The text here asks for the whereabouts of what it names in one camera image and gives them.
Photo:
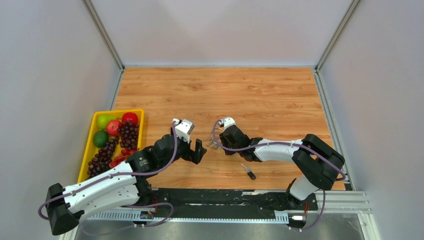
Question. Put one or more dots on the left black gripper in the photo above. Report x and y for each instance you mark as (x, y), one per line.
(198, 153)

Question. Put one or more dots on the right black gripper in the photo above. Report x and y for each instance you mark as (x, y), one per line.
(224, 141)

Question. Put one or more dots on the silver keyring with keys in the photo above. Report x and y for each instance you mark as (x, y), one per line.
(211, 143)

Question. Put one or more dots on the black headed silver key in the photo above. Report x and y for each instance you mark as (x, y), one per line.
(249, 171)

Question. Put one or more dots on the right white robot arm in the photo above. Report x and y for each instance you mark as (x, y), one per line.
(320, 164)

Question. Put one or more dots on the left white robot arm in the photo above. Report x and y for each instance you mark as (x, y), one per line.
(123, 185)

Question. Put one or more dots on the upper dark grape bunch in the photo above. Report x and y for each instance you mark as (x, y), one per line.
(129, 135)

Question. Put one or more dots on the dark grape bunch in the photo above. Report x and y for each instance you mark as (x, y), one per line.
(129, 135)
(101, 160)

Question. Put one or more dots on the red apple top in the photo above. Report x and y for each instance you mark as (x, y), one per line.
(130, 117)

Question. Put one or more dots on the small red fruits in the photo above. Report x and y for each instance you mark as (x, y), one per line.
(120, 157)

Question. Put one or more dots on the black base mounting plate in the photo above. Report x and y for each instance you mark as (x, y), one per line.
(241, 204)

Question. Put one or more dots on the red yellow apple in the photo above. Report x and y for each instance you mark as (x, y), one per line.
(112, 127)

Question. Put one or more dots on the green pear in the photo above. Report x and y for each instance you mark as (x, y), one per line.
(103, 120)

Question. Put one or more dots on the green lime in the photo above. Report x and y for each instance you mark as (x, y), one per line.
(100, 138)

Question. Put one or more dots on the lower dark grape bunch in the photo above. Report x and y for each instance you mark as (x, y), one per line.
(101, 160)

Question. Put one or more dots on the yellow plastic tray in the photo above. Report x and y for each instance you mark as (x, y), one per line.
(91, 150)

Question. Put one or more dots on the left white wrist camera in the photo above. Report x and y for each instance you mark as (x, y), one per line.
(183, 129)

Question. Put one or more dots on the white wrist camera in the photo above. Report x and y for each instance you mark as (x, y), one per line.
(183, 129)
(226, 122)

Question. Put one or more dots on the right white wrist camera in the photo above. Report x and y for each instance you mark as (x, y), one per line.
(226, 122)

